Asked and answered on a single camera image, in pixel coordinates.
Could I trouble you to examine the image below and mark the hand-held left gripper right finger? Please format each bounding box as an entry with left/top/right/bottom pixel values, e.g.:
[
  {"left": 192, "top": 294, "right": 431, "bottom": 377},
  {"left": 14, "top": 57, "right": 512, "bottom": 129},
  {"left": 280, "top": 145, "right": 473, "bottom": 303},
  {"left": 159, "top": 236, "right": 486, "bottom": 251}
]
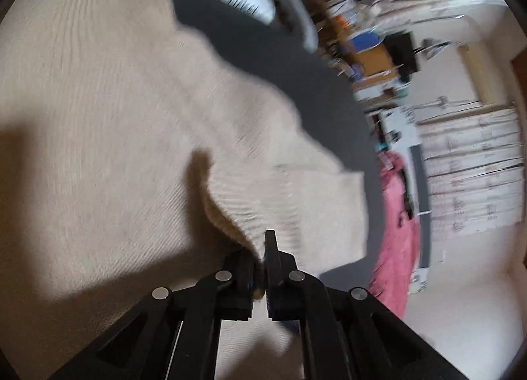
[{"left": 263, "top": 230, "right": 470, "bottom": 380}]

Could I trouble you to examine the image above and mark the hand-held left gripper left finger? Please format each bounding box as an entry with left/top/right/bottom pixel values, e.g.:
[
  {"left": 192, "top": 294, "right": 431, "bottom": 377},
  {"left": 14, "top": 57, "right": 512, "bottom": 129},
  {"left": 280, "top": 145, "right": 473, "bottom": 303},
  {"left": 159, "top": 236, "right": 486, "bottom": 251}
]
[{"left": 51, "top": 249, "right": 259, "bottom": 380}]

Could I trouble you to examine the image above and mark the beige knit sweater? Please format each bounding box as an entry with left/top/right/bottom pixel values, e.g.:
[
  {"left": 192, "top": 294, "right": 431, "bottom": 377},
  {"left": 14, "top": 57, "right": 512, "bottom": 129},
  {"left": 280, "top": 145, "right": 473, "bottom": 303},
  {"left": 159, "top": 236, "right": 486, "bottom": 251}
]
[{"left": 0, "top": 0, "right": 367, "bottom": 380}]

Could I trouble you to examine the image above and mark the pink cloth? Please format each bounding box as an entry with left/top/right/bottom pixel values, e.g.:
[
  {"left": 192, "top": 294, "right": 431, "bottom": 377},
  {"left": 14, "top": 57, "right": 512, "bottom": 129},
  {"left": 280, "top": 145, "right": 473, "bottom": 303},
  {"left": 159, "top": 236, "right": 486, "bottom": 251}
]
[{"left": 368, "top": 151, "right": 421, "bottom": 319}]

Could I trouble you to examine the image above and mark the grey board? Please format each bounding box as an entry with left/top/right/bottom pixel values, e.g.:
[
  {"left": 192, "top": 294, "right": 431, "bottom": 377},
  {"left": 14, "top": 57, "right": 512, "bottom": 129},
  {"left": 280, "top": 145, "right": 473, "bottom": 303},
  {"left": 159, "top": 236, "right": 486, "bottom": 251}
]
[{"left": 409, "top": 145, "right": 433, "bottom": 269}]

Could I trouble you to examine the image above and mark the black leather mat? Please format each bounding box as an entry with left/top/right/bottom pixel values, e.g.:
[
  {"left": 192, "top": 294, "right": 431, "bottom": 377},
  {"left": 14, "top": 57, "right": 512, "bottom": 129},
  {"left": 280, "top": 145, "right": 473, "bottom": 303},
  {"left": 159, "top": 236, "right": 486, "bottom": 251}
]
[{"left": 158, "top": 0, "right": 385, "bottom": 278}]

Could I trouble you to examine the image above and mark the cluttered wooden desk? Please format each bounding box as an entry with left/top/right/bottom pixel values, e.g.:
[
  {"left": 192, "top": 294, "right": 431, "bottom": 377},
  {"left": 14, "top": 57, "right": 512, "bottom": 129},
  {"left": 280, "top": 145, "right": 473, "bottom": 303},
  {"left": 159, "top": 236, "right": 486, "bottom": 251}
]
[{"left": 284, "top": 0, "right": 408, "bottom": 90}]

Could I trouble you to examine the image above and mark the blue rounded item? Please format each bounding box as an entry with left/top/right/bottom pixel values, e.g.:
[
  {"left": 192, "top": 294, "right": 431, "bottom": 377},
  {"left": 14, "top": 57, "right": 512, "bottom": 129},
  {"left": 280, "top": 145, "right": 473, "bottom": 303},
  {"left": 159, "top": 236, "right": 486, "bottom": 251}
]
[{"left": 350, "top": 32, "right": 381, "bottom": 53}]

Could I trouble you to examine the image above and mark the black monitor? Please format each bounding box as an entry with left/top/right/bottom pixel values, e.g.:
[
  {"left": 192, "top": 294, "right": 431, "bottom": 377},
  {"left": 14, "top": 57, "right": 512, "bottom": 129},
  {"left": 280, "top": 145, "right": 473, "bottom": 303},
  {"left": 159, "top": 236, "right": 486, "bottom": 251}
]
[{"left": 385, "top": 32, "right": 418, "bottom": 72}]

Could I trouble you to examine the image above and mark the white air conditioner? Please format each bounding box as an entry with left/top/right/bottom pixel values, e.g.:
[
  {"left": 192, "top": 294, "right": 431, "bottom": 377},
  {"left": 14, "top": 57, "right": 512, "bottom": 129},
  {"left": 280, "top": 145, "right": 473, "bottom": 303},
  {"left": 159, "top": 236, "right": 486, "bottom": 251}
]
[{"left": 459, "top": 44, "right": 492, "bottom": 105}]

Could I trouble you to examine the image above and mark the wooden wardrobe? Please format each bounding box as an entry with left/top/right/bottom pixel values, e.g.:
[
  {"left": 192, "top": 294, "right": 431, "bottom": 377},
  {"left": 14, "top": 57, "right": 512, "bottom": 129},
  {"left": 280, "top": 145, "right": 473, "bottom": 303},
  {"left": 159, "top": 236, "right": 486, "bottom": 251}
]
[{"left": 511, "top": 58, "right": 527, "bottom": 111}]

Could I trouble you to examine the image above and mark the grey bed frame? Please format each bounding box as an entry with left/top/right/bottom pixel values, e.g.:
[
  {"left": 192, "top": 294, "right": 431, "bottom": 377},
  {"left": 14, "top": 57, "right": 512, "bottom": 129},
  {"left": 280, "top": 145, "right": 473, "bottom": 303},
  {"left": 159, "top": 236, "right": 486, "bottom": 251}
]
[{"left": 263, "top": 0, "right": 319, "bottom": 51}]

